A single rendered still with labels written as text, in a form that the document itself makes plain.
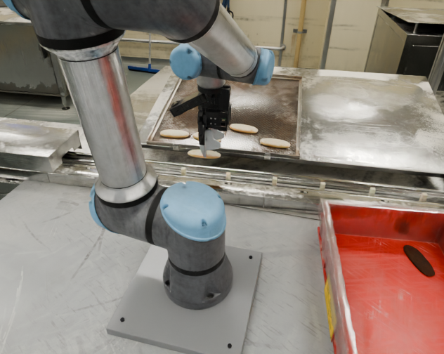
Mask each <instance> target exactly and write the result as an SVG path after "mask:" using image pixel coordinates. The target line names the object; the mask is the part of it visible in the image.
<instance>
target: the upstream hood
mask: <svg viewBox="0 0 444 354"><path fill-rule="evenodd" d="M71 148H73V150H74V151H75V150H76V149H77V148H78V149H82V147H81V142H80V138H79V130H76V129H62V128H54V127H46V126H32V125H24V124H10V123H3V122H0V166H2V167H9V168H16V169H27V170H34V171H45V172H52V173H53V172H54V171H55V170H56V169H57V168H58V167H59V166H60V165H61V164H62V163H63V162H62V159H61V158H62V157H63V156H64V155H65V154H66V153H67V152H68V151H69V150H70V149H71Z"/></svg>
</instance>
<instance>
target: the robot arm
mask: <svg viewBox="0 0 444 354"><path fill-rule="evenodd" d="M3 2H4V3H5V4H6V5H7V6H8V7H9V8H10V9H11V10H12V11H15V12H16V13H17V15H19V16H20V17H21V18H24V19H26V20H30V21H31V23H32V26H33V28H34V32H35V34H36V36H37V39H38V41H39V44H40V46H41V47H42V48H44V49H46V50H47V51H50V52H52V53H54V54H56V56H57V59H58V62H59V65H60V68H61V70H62V73H63V76H64V78H65V82H66V84H67V87H68V90H69V92H70V96H71V99H72V102H73V104H74V108H75V110H76V112H77V116H78V118H79V121H80V124H81V127H82V130H83V132H84V135H85V138H86V141H87V143H88V146H89V150H90V151H91V155H92V158H93V161H94V163H95V165H96V169H97V172H98V177H97V178H96V181H95V183H94V185H93V187H92V188H91V192H90V195H89V197H91V201H89V211H90V214H91V217H92V219H93V220H94V221H95V222H96V223H97V224H98V225H99V226H100V227H102V228H105V229H106V230H108V231H110V232H113V233H116V234H121V235H125V236H127V237H131V238H134V239H136V240H140V241H143V242H147V243H149V244H153V245H155V246H158V247H161V248H164V249H167V252H168V259H167V261H166V265H165V267H164V271H163V283H164V290H165V292H166V294H167V296H168V297H169V298H170V299H171V300H172V301H173V302H174V303H175V304H177V305H178V306H180V307H183V308H187V309H191V310H201V309H206V308H210V307H212V306H215V305H216V304H218V303H220V302H222V300H223V299H224V298H225V297H226V296H227V295H228V294H229V292H230V290H231V287H232V285H233V269H232V266H231V264H230V261H229V260H228V257H227V256H226V253H225V245H226V213H225V206H224V203H223V200H222V199H221V196H220V195H219V194H218V193H217V191H215V190H214V189H213V188H211V187H209V186H208V185H205V184H203V183H198V182H195V181H186V184H184V183H182V182H180V183H176V184H173V185H172V186H170V187H169V188H168V187H166V186H163V185H160V184H159V183H158V180H157V174H156V172H155V170H154V169H153V168H152V167H151V166H150V165H149V164H147V163H145V158H144V155H143V149H142V146H141V141H140V137H139V134H138V128H137V125H136V119H135V116H134V113H133V107H132V104H131V98H130V95H129V89H128V86H127V82H126V77H125V73H124V68H123V64H122V59H121V56H120V52H119V47H118V43H119V41H120V40H121V38H122V37H123V36H124V34H125V32H126V30H130V31H137V32H147V33H151V34H158V35H162V36H164V37H166V38H167V39H169V40H171V41H173V42H176V43H178V44H179V45H178V46H177V47H176V48H175V49H174V50H173V51H172V52H171V55H170V59H169V62H170V66H171V69H172V71H173V73H174V74H175V75H176V76H177V77H179V78H180V79H183V80H191V79H195V78H197V90H198V92H196V93H194V94H192V95H190V96H188V97H186V98H184V99H182V100H178V101H176V102H175V103H173V104H172V105H171V108H170V110H169V111H170V113H171V114H172V115H173V117H176V116H179V115H181V114H183V113H184V112H186V111H188V110H190V109H192V108H194V107H196V106H198V105H199V107H198V110H199V111H198V116H197V118H198V120H197V123H198V138H199V145H200V150H201V153H202V155H203V157H205V158H206V157H207V150H215V149H219V148H220V147H221V143H220V142H219V141H217V140H219V139H222V138H224V133H222V132H220V131H227V124H229V121H230V120H231V103H230V90H231V85H228V84H225V82H226V80H229V81H237V82H242V83H247V84H251V85H255V84H256V85H262V86H265V85H267V84H268V83H269V82H270V80H271V78H272V75H273V70H274V65H275V56H274V53H273V52H272V51H271V50H268V49H264V48H256V47H255V46H254V45H253V43H252V42H250V40H249V39H248V37H247V36H246V35H245V33H244V32H243V31H242V30H241V29H240V27H239V26H238V25H237V23H236V22H235V21H234V20H233V18H232V17H231V16H230V14H229V13H228V12H227V10H226V9H225V8H224V7H223V5H222V4H221V0H3ZM210 129H211V130H210Z"/></svg>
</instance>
